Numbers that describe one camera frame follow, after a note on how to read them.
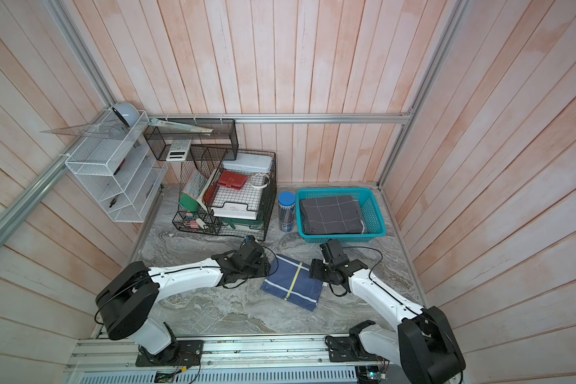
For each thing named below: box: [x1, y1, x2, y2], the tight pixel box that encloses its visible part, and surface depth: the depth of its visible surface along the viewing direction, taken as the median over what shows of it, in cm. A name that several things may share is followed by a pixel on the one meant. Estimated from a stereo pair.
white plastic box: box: [222, 153, 273, 173], surface depth 99 cm
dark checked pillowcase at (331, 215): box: [299, 194, 368, 236], surface depth 101 cm
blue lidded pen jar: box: [277, 191, 296, 233], surface depth 96 cm
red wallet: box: [217, 171, 248, 191], surface depth 94 cm
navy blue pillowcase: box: [260, 253, 324, 312], surface depth 88 cm
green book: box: [179, 192, 200, 213], surface depth 105 cm
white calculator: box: [165, 139, 192, 162], surface depth 99 cm
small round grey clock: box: [112, 101, 140, 128], surface depth 85 cm
